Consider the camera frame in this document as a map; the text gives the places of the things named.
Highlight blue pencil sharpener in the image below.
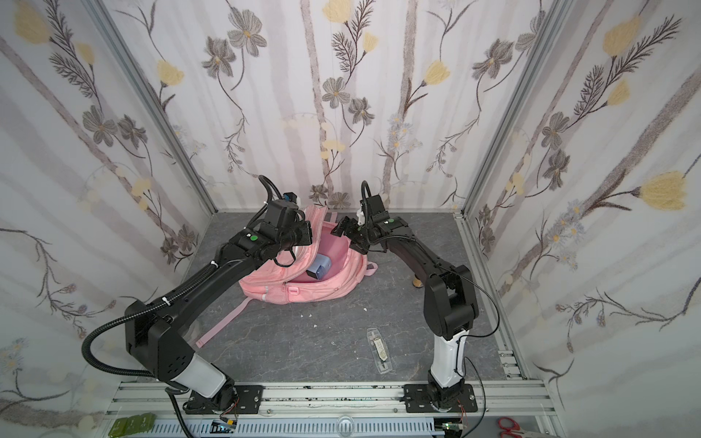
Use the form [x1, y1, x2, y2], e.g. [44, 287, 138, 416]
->
[306, 254, 332, 280]

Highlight pink school backpack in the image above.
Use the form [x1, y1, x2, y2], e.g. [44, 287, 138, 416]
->
[195, 205, 378, 348]

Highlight clear plastic stapler box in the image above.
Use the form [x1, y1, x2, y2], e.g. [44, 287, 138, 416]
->
[367, 328, 394, 374]

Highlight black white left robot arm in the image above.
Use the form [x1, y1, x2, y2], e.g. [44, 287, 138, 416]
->
[81, 175, 312, 414]

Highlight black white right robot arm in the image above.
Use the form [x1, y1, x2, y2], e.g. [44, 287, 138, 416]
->
[332, 182, 485, 414]

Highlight green terminal block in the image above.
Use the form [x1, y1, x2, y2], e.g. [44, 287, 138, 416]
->
[108, 412, 156, 438]

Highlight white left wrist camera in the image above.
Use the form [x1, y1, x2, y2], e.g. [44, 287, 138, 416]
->
[283, 192, 298, 204]

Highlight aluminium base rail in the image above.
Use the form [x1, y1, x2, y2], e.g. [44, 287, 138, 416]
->
[103, 380, 560, 438]

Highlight red handled scissors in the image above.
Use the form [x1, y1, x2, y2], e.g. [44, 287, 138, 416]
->
[498, 417, 522, 438]

